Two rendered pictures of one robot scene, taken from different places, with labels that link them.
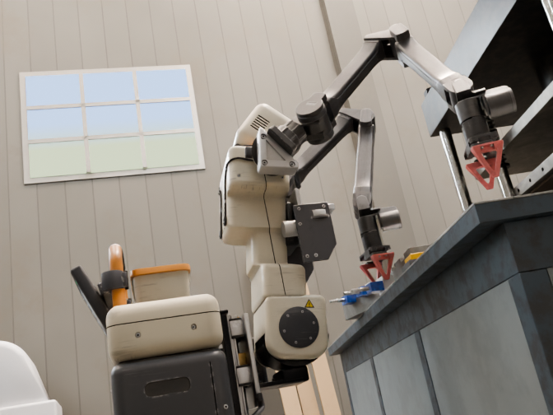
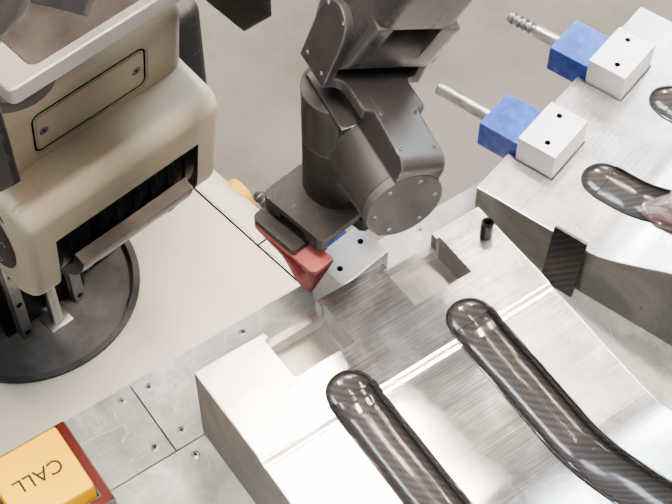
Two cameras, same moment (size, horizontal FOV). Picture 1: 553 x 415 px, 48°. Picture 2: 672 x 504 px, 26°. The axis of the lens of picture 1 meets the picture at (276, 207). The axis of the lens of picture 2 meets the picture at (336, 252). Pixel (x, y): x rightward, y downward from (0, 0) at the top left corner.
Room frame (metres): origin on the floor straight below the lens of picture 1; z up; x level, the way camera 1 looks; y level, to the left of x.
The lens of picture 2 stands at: (1.47, -0.85, 1.79)
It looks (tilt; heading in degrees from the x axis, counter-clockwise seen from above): 55 degrees down; 61
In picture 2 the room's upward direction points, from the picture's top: straight up
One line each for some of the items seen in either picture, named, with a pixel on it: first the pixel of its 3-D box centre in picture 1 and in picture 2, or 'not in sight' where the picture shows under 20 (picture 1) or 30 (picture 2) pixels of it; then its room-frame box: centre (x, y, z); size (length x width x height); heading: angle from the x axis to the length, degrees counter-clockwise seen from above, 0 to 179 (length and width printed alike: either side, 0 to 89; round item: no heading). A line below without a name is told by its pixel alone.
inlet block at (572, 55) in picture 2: (346, 300); (570, 49); (2.08, -0.18, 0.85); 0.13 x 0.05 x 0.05; 113
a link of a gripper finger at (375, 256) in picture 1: (381, 265); (317, 241); (1.77, -0.27, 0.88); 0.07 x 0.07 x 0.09; 16
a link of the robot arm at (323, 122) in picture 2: (369, 226); (345, 114); (1.80, -0.27, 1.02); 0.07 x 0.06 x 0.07; 87
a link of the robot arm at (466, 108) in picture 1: (472, 112); not in sight; (1.30, -0.49, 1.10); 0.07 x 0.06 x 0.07; 76
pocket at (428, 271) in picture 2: not in sight; (423, 281); (1.83, -0.34, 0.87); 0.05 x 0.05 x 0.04; 6
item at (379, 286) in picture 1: (371, 287); (309, 239); (1.79, -0.23, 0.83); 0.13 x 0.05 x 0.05; 105
